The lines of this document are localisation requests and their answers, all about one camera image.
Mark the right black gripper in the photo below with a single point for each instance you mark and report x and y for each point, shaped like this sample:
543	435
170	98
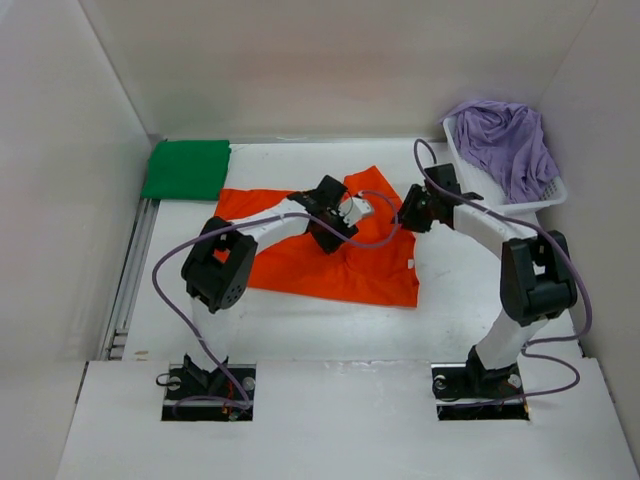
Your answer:
407	210

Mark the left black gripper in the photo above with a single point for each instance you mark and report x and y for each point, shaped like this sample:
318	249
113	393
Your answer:
328	245

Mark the orange t shirt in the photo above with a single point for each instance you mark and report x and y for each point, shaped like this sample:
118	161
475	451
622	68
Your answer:
384	276

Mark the lavender t shirt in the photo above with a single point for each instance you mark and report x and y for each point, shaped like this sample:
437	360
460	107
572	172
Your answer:
506	141

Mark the green t shirt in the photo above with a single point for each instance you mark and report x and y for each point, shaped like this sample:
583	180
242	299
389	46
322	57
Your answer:
193	170

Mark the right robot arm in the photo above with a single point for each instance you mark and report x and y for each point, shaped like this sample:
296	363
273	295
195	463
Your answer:
535	284

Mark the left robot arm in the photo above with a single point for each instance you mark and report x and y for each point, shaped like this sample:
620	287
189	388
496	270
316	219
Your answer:
217	270

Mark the white plastic laundry basket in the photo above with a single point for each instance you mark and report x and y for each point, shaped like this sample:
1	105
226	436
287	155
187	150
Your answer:
476	180

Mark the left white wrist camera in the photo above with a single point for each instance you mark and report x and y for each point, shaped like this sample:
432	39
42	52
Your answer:
354	209

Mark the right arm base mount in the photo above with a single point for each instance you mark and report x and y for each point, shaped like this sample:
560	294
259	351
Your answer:
465	396

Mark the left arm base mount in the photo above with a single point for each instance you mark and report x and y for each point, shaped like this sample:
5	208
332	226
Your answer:
193	394

